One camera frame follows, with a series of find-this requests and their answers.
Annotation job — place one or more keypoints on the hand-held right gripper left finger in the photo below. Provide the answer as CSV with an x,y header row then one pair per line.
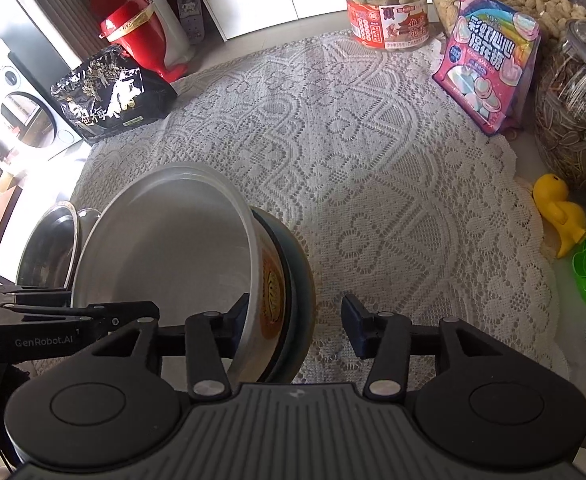
x,y
233,325

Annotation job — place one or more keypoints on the stainless steel bowl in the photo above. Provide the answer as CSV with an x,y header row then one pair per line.
x,y
48,250

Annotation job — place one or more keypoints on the white washing machine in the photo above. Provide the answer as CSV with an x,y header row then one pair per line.
x,y
23,100

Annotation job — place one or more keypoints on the glass jar of sunflower seeds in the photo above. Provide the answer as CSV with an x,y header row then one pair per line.
x,y
578,125

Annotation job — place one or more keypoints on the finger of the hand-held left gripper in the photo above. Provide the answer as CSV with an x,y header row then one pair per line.
x,y
18,294
98,315

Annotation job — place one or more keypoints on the grey skateboard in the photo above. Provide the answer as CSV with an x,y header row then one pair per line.
x,y
190,5

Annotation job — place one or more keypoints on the pink marshmallow bag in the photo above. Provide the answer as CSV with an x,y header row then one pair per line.
x,y
493,65

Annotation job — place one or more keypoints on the yellow duck toy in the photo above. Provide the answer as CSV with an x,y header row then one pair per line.
x,y
560,215

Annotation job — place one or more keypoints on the white lace tablecloth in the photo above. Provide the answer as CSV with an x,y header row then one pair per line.
x,y
373,185

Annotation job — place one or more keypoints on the red trash can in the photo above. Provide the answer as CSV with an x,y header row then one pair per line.
x,y
133,30

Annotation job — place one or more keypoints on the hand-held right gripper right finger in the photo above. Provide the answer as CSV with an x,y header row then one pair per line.
x,y
354,325

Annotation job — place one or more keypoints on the black snack bag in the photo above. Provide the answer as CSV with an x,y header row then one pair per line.
x,y
113,95

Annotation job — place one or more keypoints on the white plastic bowl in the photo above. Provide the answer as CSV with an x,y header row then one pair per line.
x,y
173,250

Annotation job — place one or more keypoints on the peanut jar with red label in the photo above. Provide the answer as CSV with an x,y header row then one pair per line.
x,y
388,5

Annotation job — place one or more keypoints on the blue enamel bowl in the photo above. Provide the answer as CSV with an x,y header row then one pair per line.
x,y
298,310

